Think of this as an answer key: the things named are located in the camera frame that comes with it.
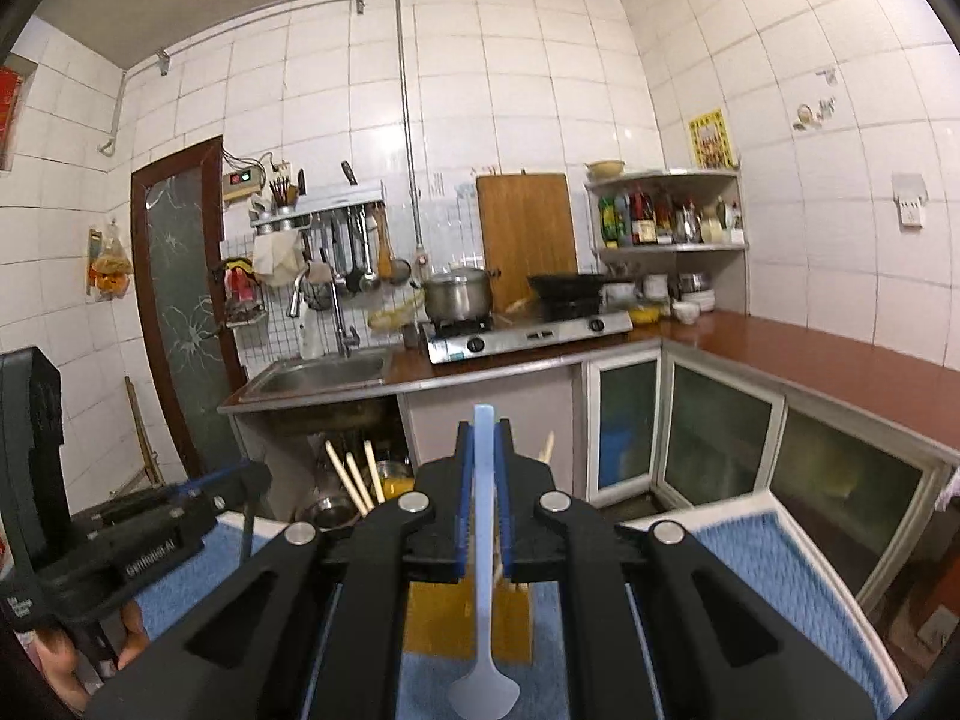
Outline dark grey chopstick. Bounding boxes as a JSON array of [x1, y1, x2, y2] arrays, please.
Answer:
[[239, 481, 259, 564]]

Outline yellow wall poster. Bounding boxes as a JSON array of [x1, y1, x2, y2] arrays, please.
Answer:
[[686, 109, 739, 169]]

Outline hanging utensil rack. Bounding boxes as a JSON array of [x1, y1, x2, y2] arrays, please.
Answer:
[[247, 181, 386, 286]]

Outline brown framed glass door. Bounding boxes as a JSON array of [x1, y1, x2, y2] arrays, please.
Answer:
[[130, 137, 247, 478]]

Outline glass cabinet door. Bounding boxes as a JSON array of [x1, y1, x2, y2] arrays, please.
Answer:
[[584, 349, 662, 507]]

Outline stainless gas stove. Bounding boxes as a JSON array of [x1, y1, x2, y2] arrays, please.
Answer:
[[425, 310, 633, 366]]

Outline stainless steel sink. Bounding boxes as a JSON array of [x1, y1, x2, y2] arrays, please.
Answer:
[[238, 348, 392, 401]]

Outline gold perforated utensil holder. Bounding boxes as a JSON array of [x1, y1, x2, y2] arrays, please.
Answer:
[[404, 577, 534, 665]]

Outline black wok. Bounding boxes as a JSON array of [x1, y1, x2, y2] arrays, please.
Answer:
[[527, 273, 630, 304]]

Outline chrome kitchen faucet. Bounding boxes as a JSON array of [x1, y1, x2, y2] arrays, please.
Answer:
[[288, 263, 361, 359]]

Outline corner wall shelf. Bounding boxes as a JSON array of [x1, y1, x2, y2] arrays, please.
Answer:
[[584, 167, 748, 314]]

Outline person's left hand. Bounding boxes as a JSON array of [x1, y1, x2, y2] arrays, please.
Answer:
[[32, 600, 149, 717]]

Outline steel cooking pot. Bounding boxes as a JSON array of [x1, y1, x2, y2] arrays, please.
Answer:
[[416, 266, 501, 323]]

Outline blue textured towel mat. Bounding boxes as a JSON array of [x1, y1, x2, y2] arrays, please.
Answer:
[[137, 514, 903, 718]]

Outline wooden cutting board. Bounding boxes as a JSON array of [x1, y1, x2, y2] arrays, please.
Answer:
[[475, 174, 578, 314]]

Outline red wire basket items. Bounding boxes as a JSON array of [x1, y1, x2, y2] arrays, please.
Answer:
[[212, 257, 267, 328]]

